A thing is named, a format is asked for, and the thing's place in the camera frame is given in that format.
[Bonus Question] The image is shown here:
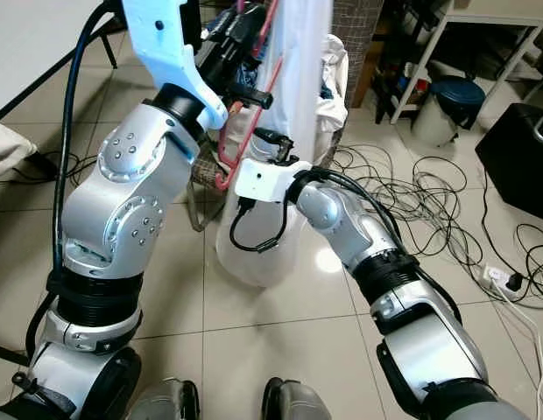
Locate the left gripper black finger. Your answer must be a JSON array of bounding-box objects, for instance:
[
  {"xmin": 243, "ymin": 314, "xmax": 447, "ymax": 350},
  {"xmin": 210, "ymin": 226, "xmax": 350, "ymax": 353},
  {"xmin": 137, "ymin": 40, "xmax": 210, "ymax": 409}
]
[{"xmin": 206, "ymin": 7, "xmax": 262, "ymax": 45}]

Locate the pink red plastic hanger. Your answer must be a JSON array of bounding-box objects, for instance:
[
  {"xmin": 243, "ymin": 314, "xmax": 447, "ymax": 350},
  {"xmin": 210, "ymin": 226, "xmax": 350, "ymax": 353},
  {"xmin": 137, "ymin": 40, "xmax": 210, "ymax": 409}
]
[{"xmin": 215, "ymin": 0, "xmax": 281, "ymax": 192}]

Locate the large white shirt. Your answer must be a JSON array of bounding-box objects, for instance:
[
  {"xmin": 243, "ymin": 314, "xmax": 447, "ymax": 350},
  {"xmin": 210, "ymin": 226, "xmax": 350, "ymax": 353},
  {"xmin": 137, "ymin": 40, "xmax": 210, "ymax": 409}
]
[{"xmin": 215, "ymin": 0, "xmax": 338, "ymax": 288}]

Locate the blue denim garment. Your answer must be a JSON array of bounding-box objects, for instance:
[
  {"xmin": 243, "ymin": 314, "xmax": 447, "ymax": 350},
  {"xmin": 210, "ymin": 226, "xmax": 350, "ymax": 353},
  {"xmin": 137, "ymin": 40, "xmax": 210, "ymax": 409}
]
[{"xmin": 236, "ymin": 57, "xmax": 262, "ymax": 93}]

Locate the cream white garment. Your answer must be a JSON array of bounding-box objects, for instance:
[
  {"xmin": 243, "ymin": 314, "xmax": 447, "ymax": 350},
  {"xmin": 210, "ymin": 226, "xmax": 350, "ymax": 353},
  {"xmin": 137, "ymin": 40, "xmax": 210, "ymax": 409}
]
[{"xmin": 324, "ymin": 35, "xmax": 349, "ymax": 158}]

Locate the grey bin dark blue lid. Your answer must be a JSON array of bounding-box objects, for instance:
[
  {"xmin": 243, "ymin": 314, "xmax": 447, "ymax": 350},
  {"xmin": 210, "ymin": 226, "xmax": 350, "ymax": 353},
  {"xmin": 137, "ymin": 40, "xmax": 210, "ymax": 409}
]
[{"xmin": 410, "ymin": 74, "xmax": 487, "ymax": 148}]

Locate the white table with black legs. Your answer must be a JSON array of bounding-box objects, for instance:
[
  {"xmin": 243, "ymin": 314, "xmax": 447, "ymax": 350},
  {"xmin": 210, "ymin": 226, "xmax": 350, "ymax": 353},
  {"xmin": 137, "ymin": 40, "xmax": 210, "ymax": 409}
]
[{"xmin": 0, "ymin": 0, "xmax": 115, "ymax": 119}]

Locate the black box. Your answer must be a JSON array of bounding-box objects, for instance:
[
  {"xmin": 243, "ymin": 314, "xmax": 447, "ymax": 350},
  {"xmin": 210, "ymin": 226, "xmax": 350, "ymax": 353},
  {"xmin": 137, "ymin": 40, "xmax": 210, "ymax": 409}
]
[{"xmin": 475, "ymin": 102, "xmax": 543, "ymax": 224}]

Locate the white power strip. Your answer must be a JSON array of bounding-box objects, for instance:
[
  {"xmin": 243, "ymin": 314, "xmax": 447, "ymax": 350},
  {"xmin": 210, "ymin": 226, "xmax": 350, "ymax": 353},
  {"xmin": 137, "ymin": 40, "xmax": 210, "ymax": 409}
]
[{"xmin": 482, "ymin": 262, "xmax": 526, "ymax": 294}]

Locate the white metal shelf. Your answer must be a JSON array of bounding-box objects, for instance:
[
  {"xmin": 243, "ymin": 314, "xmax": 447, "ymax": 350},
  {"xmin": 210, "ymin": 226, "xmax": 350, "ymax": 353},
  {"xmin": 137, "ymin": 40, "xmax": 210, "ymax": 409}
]
[{"xmin": 372, "ymin": 0, "xmax": 543, "ymax": 128}]

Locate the robot right leg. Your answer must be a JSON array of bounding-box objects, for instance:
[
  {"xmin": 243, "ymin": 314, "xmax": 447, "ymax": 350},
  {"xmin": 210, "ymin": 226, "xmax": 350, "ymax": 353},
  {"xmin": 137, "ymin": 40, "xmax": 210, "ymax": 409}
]
[{"xmin": 263, "ymin": 378, "xmax": 342, "ymax": 420}]

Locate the robot leg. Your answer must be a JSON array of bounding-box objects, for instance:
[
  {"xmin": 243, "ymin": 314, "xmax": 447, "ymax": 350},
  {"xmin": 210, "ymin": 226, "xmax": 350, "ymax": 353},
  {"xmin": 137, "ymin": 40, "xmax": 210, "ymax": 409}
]
[
  {"xmin": 127, "ymin": 378, "xmax": 202, "ymax": 420},
  {"xmin": 263, "ymin": 378, "xmax": 342, "ymax": 420}
]

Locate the robot left leg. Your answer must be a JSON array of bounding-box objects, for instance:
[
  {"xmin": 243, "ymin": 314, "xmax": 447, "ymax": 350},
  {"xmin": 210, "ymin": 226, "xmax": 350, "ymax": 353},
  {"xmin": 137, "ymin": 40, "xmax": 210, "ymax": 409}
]
[{"xmin": 127, "ymin": 378, "xmax": 202, "ymax": 420}]

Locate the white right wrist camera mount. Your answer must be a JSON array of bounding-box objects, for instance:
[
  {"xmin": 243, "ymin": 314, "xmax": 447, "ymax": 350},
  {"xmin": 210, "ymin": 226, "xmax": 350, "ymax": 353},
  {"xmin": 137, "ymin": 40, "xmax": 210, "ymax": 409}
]
[{"xmin": 234, "ymin": 157, "xmax": 312, "ymax": 204}]

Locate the black floor cable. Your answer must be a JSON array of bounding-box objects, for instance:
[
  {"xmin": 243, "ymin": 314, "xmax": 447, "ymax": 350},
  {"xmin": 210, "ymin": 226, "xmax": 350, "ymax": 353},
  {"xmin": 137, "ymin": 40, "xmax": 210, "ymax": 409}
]
[
  {"xmin": 333, "ymin": 144, "xmax": 543, "ymax": 298},
  {"xmin": 35, "ymin": 149, "xmax": 106, "ymax": 189}
]

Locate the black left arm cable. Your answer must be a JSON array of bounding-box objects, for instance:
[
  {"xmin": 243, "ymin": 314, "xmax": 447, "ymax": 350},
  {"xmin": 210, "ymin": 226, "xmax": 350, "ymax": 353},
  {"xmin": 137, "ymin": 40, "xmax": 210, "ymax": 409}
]
[{"xmin": 26, "ymin": 0, "xmax": 123, "ymax": 360}]

